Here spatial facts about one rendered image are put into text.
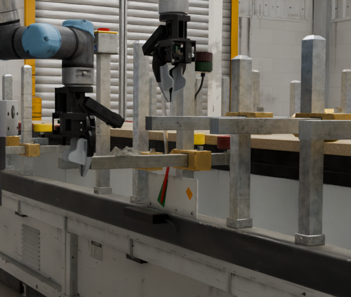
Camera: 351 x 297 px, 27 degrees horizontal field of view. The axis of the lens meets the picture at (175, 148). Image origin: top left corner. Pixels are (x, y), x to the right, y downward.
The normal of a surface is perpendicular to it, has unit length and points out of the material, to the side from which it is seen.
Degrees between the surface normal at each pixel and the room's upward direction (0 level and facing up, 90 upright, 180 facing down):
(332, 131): 90
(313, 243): 90
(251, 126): 90
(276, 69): 90
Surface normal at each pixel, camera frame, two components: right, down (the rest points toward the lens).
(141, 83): 0.51, 0.05
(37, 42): -0.53, 0.04
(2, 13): 0.27, 0.25
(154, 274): -0.86, 0.02
